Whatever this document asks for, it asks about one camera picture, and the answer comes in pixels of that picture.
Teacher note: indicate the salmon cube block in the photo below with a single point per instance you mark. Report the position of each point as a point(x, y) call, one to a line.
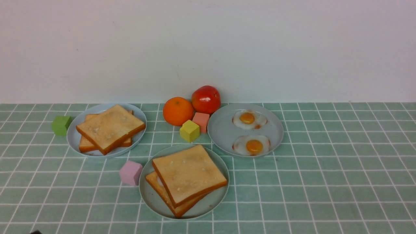
point(201, 119)

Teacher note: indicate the red tomato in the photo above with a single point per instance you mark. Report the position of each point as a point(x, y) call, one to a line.
point(206, 99)

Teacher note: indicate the grey egg plate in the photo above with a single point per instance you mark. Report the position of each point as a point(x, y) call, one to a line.
point(224, 133)

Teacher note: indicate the yellow cube block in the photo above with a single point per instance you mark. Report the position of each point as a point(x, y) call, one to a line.
point(189, 131)

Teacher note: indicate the orange fruit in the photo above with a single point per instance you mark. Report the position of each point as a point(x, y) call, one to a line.
point(177, 110)

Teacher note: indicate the pink cube block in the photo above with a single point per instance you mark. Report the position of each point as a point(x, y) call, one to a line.
point(130, 173)

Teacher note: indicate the green empty plate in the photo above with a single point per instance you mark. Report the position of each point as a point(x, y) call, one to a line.
point(204, 206)

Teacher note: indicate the light blue bread plate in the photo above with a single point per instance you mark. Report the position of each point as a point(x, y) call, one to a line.
point(74, 138)

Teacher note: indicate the green cube block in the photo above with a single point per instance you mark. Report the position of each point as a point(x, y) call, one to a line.
point(61, 124)

